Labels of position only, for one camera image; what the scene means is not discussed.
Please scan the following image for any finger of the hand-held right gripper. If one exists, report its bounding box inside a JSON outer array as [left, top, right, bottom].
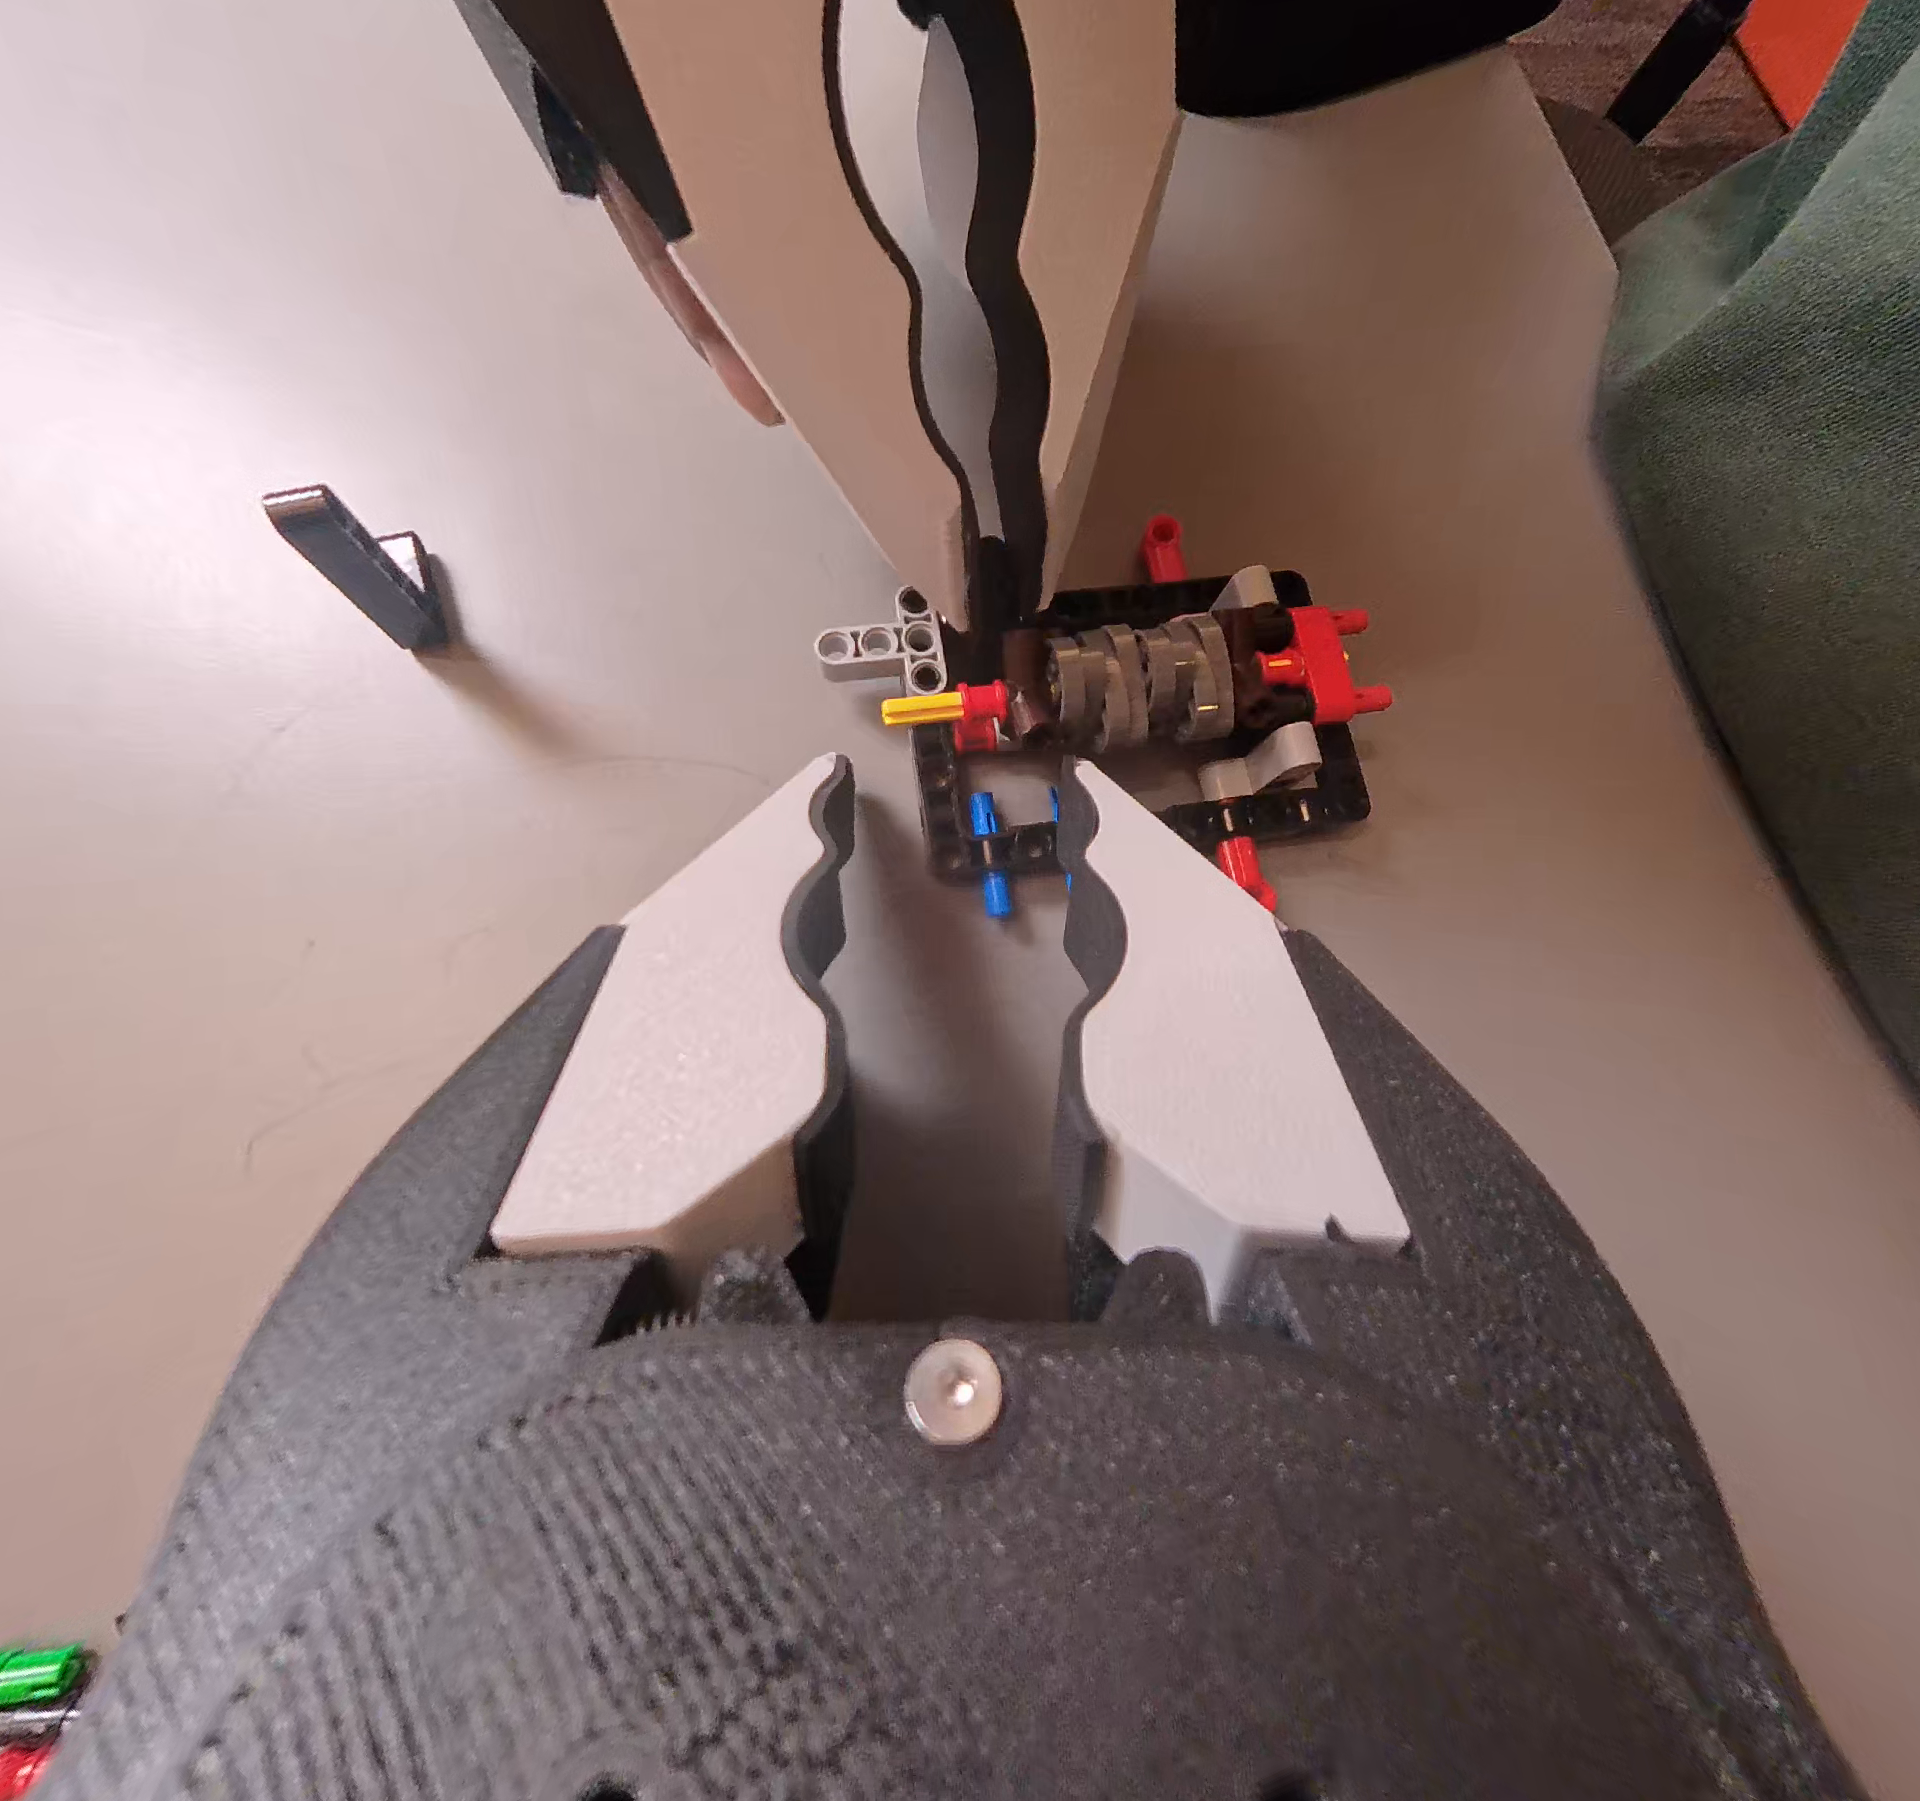
[[560, 0, 989, 590], [957, 0, 1188, 590]]

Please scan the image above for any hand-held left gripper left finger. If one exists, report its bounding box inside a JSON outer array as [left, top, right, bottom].
[[486, 751, 856, 1259]]

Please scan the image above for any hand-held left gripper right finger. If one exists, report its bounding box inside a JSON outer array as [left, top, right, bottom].
[[1052, 756, 1416, 1310]]

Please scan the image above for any partly built lego assembly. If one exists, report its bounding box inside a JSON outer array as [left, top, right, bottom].
[[813, 514, 1395, 920]]

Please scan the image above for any pile of small lego pieces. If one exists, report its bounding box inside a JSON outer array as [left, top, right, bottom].
[[0, 1644, 96, 1772]]

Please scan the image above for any person's right hand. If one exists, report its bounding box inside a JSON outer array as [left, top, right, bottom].
[[595, 165, 791, 430]]

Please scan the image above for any black metal bar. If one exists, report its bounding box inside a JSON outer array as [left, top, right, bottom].
[[1604, 0, 1852, 141]]

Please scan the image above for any person's green sweater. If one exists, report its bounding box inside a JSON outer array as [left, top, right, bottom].
[[1590, 0, 1920, 1084]]

